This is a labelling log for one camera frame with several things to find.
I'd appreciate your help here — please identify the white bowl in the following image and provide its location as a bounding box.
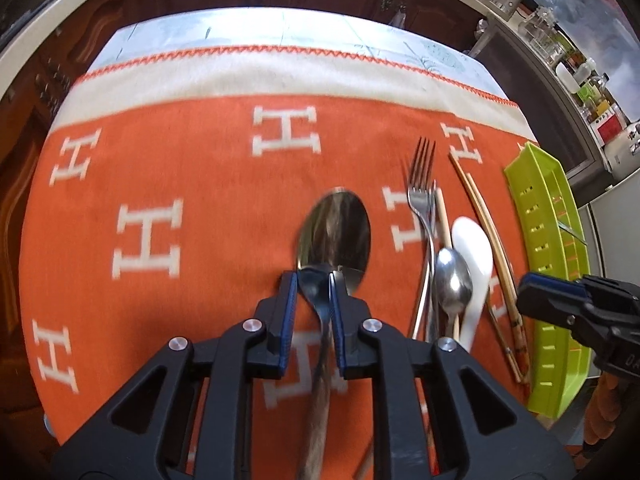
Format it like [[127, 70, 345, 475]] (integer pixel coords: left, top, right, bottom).
[[554, 62, 583, 88]]

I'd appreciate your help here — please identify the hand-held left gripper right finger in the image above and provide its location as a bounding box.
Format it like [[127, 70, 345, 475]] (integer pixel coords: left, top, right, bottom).
[[327, 270, 576, 480]]

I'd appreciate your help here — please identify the red label jar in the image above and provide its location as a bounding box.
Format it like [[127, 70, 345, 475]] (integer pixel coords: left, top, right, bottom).
[[592, 110, 626, 146]]

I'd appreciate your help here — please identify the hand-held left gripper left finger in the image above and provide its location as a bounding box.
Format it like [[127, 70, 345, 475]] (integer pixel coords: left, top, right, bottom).
[[52, 270, 301, 480]]

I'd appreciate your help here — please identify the pale blue tablecloth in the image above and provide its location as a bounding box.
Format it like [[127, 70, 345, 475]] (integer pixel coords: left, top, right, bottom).
[[85, 7, 521, 106]]

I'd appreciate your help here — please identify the steel fork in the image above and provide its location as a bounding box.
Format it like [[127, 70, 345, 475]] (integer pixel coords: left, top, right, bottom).
[[405, 136, 441, 341]]

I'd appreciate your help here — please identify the group of wooden chopsticks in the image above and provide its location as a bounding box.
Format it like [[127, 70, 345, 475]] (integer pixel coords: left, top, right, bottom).
[[447, 151, 533, 386]]

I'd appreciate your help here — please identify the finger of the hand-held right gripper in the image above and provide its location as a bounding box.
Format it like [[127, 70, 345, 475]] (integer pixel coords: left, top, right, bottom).
[[516, 282, 598, 333], [520, 272, 591, 293]]

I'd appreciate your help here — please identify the orange patterned blanket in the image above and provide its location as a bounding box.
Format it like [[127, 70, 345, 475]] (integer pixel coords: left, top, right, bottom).
[[17, 42, 546, 480]]

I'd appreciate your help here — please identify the white ceramic spoon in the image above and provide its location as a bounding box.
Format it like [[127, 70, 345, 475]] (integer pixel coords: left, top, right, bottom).
[[451, 216, 496, 353]]

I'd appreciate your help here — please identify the person's right hand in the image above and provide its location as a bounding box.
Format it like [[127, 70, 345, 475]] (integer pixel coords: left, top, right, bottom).
[[582, 372, 640, 461]]

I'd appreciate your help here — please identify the large steel spoon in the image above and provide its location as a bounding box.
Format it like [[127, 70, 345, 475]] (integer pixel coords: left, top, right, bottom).
[[296, 186, 372, 480]]

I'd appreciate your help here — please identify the green label bottle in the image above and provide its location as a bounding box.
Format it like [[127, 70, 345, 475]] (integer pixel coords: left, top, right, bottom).
[[575, 80, 598, 108]]

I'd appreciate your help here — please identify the glass jar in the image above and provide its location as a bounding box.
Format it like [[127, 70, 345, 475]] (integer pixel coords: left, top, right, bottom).
[[522, 10, 556, 48]]

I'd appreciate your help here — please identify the green plastic utensil tray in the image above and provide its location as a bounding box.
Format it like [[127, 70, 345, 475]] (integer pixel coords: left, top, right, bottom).
[[502, 141, 593, 420]]

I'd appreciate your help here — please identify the stainless steel appliance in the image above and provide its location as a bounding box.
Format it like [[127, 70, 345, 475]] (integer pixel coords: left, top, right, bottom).
[[467, 15, 608, 206]]

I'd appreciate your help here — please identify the small steel spoon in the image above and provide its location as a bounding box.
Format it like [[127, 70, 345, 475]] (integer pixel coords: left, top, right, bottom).
[[434, 247, 474, 343]]

